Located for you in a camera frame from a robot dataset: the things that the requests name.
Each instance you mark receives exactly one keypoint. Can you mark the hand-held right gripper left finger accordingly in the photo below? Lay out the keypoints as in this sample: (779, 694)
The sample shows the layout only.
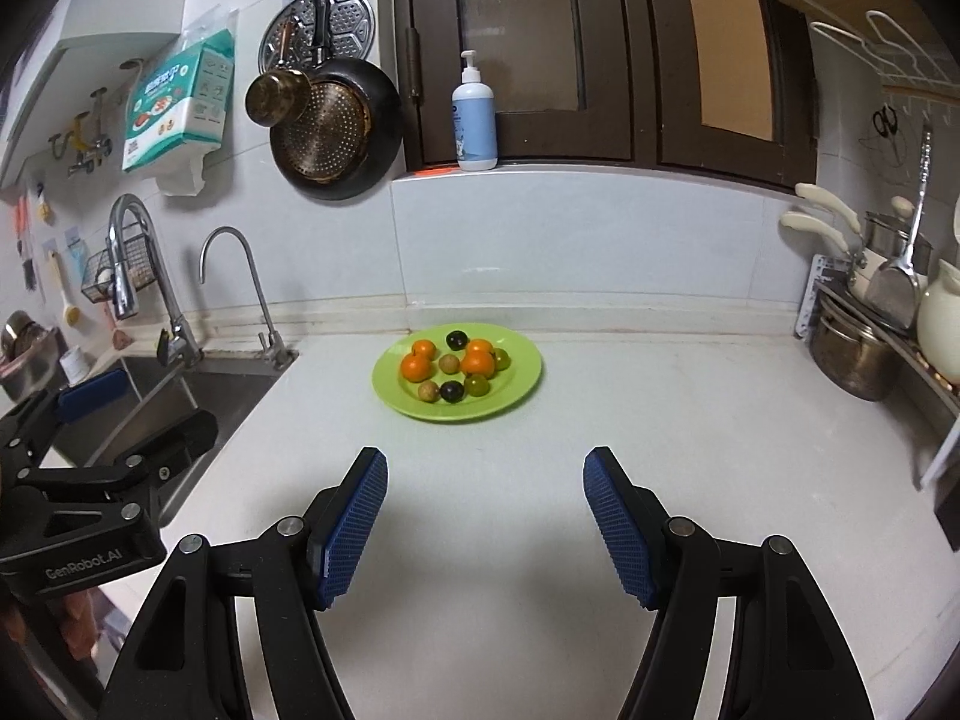
(352, 532)

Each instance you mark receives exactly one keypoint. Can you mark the dark wooden window frame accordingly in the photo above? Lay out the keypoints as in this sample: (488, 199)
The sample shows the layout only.
(637, 52)

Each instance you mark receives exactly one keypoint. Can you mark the green round fruit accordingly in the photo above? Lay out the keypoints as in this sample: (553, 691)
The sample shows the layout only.
(476, 385)
(502, 359)

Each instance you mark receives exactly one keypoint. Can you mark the white pump soap bottle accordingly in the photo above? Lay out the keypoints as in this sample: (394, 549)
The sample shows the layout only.
(474, 127)

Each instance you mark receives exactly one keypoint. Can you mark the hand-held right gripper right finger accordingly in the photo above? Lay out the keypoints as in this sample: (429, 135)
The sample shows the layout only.
(622, 532)

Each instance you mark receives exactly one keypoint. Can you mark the brown longan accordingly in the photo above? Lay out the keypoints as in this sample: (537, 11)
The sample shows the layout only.
(428, 391)
(449, 364)

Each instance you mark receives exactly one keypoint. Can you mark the stainless steel pot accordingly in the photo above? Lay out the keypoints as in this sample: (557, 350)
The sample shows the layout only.
(855, 352)

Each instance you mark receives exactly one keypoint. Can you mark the small white cup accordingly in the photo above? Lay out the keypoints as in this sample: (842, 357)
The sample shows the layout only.
(73, 366)

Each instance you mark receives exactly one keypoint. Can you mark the thin gooseneck faucet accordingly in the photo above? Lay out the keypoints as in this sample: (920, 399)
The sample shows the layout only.
(255, 285)

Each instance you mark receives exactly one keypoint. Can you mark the steel bowl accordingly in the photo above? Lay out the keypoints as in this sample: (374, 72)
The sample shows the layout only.
(34, 352)

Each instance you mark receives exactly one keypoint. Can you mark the steel ladle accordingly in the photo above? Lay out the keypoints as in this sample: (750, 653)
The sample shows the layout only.
(892, 292)

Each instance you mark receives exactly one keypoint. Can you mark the large chrome faucet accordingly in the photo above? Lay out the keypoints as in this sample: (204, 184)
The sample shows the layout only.
(124, 270)

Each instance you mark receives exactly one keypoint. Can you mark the black frying pan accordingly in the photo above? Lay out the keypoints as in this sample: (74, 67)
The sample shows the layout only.
(330, 135)

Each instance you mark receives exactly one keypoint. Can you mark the dark purple plum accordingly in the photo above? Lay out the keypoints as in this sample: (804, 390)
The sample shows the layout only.
(451, 391)
(456, 338)

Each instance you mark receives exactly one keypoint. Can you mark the brass ladle pot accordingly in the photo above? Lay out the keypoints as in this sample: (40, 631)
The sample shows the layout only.
(274, 97)

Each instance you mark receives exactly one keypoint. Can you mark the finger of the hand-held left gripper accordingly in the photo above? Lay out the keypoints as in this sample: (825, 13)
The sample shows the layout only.
(180, 439)
(94, 390)

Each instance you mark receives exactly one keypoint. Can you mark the yellow metal wall valve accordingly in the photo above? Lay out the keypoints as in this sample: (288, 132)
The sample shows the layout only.
(79, 139)

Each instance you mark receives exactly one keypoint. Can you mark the paper towel pack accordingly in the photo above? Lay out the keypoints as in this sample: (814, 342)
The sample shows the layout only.
(180, 105)

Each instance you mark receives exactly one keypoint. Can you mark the stainless steel sink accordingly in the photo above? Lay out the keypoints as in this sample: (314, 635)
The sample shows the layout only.
(217, 390)

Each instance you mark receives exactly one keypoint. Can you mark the green plate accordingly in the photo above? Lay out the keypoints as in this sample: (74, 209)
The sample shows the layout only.
(521, 379)

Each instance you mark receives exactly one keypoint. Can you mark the metal dish rack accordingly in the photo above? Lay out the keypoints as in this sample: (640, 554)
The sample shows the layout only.
(930, 390)

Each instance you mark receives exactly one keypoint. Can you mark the cream ceramic jug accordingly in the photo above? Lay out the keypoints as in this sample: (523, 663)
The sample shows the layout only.
(941, 322)

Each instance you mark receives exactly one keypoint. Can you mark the black scissors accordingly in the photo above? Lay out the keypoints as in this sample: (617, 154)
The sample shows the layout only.
(885, 121)

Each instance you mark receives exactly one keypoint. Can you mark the round steel steamer rack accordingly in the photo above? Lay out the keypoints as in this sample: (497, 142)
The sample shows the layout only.
(349, 22)

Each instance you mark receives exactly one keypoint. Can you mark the white wall cabinet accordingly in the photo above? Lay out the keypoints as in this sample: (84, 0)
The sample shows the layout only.
(30, 120)

